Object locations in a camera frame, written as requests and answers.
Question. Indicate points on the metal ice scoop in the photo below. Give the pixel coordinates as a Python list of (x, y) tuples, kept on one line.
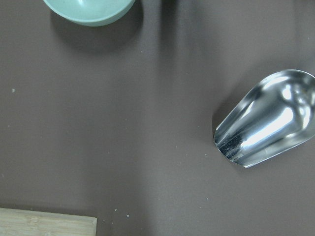
[(276, 115)]

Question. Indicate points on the mint green bowl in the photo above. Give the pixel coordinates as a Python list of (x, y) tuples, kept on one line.
[(91, 13)]

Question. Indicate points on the wooden cutting board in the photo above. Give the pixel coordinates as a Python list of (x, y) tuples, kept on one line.
[(16, 222)]

